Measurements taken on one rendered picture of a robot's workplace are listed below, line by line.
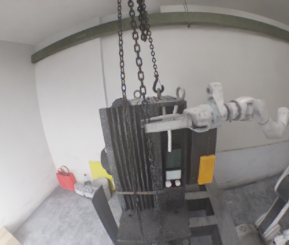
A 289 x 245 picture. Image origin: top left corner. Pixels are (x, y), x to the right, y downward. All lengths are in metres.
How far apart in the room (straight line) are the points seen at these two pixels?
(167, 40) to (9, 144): 2.76
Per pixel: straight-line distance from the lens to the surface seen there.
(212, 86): 0.42
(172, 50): 1.89
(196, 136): 0.65
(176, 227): 0.92
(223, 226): 1.26
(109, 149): 0.74
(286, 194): 1.09
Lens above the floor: 1.68
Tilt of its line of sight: 14 degrees down
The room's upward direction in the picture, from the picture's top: 6 degrees counter-clockwise
